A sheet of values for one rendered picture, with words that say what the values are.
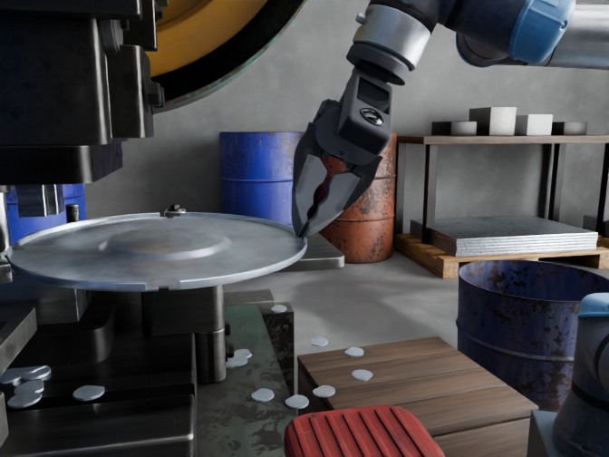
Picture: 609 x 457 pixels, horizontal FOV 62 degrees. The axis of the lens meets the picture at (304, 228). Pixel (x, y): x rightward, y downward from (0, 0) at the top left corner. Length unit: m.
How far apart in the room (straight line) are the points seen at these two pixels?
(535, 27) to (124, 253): 0.45
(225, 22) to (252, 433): 0.63
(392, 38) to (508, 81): 4.05
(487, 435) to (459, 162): 3.41
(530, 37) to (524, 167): 4.13
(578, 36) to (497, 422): 0.74
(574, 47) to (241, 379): 0.55
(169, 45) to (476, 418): 0.88
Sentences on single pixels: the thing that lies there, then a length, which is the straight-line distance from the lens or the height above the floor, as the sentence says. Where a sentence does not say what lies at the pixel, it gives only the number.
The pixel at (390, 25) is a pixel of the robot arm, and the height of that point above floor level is 1.01.
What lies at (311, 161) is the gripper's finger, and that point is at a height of 0.87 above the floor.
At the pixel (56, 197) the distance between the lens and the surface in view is 0.54.
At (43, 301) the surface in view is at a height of 0.76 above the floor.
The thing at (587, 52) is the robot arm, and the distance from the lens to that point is 0.73.
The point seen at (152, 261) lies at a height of 0.78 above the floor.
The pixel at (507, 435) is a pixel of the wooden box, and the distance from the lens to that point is 1.18.
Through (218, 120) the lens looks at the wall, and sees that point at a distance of 3.84.
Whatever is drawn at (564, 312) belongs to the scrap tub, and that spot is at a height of 0.45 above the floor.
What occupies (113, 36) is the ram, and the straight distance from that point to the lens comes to 0.48.
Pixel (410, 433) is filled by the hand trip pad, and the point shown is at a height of 0.76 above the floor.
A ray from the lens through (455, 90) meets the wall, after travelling 4.35.
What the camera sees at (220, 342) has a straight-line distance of 0.53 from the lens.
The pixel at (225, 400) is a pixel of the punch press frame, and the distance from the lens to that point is 0.53.
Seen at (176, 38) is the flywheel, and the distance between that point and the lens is 0.88.
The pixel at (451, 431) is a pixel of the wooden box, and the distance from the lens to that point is 1.09.
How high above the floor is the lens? 0.90
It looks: 11 degrees down
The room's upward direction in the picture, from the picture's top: straight up
